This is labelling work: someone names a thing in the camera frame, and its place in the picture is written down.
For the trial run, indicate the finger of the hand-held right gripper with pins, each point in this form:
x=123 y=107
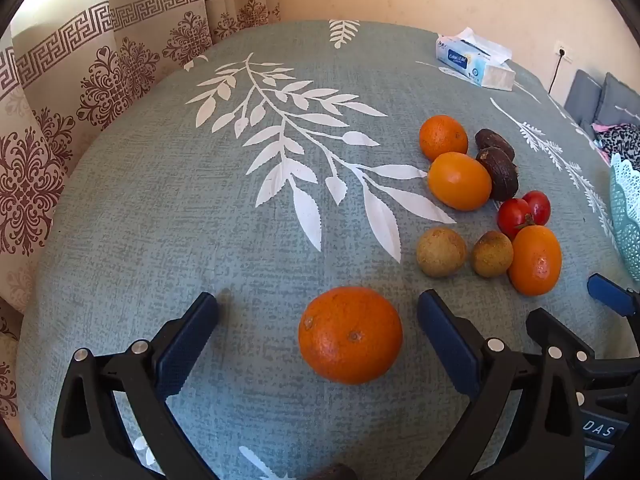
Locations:
x=607 y=292
x=550 y=327

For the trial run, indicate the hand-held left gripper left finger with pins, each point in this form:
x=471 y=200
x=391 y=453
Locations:
x=185 y=347

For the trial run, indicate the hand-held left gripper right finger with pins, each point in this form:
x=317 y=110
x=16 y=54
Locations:
x=447 y=347

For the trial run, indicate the smooth oval orange fruit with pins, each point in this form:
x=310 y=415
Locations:
x=459 y=181
x=535 y=261

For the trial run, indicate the teal lace plastic basket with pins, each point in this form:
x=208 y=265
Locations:
x=627 y=210

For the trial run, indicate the large round orange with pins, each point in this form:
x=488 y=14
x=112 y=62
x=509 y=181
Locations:
x=350 y=335

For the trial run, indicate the red cherry tomato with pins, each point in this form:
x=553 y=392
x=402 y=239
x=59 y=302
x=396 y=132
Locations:
x=513 y=216
x=537 y=206

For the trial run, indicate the tan longan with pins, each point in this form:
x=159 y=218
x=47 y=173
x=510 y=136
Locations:
x=441 y=252
x=493 y=254

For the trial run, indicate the grey-green leaf print bedspread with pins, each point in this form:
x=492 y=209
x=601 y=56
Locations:
x=225 y=235

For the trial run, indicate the leopard print cloth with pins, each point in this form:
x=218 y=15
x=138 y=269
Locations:
x=622 y=141

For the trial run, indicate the dark brown round fruit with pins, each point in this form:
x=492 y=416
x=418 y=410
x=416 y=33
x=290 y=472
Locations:
x=501 y=172
x=495 y=141

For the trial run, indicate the grey pillow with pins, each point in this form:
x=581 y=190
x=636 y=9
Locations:
x=620 y=100
x=582 y=94

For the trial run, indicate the small round mandarin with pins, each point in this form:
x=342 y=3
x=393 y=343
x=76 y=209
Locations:
x=443 y=137

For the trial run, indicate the blue and white tissue box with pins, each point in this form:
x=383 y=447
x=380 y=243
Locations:
x=470 y=62

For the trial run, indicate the beige patterned curtain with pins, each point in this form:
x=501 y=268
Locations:
x=100 y=70

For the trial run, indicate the white wall outlet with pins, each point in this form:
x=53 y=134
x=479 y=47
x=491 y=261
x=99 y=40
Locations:
x=564 y=53

